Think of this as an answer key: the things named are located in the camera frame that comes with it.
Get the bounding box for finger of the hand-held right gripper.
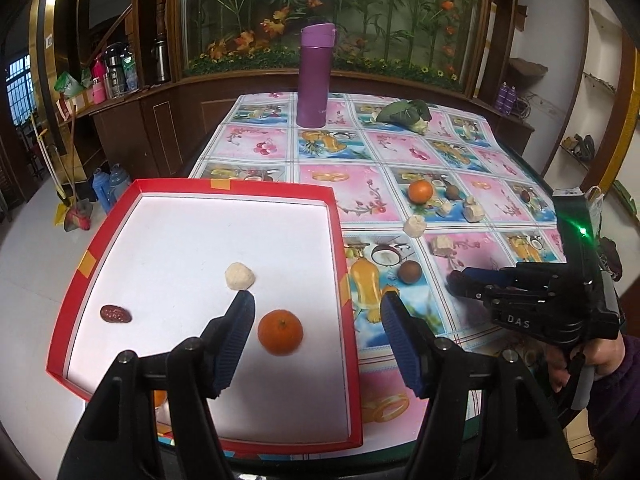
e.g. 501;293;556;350
446;269;493;302
461;266;518;287

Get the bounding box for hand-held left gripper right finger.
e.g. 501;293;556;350
381;292;581;480

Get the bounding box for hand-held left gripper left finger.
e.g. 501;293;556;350
57;290;257;480

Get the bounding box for orange mandarin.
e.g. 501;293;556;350
257;309;304;357
407;180;434;206

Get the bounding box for red cardboard box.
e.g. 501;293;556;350
46;177;363;453

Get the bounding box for dark red date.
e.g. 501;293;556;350
100;304;132;324

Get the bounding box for person's right forearm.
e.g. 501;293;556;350
585;335;640;480

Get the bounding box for person's right hand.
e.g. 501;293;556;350
545;332;627;393

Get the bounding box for printed plastic tablecloth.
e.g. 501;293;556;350
155;91;573;463

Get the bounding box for green leafy vegetable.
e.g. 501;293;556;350
376;100;432;135

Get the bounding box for blue water jug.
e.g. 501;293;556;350
91;169;112;213
109;163;132;201

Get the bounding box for dustpan with red brush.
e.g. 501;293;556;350
64;199;95;232

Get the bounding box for dark wooden cabinet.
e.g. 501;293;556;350
57;72;536;181

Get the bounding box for purple thermos bottle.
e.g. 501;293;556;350
296;23;337;128

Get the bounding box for clear water bottle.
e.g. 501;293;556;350
122;57;140;92

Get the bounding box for black thermos flask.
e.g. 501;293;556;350
152;32;171;84

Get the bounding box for pink cup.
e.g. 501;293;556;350
90;57;107;104

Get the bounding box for silver black kettle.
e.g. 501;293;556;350
102;42;129;99

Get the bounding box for green packet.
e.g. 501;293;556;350
55;72;86;99

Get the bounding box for artificial flower display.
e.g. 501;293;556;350
170;0;493;93

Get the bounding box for wooden wall shelf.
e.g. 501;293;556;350
509;56;547;81

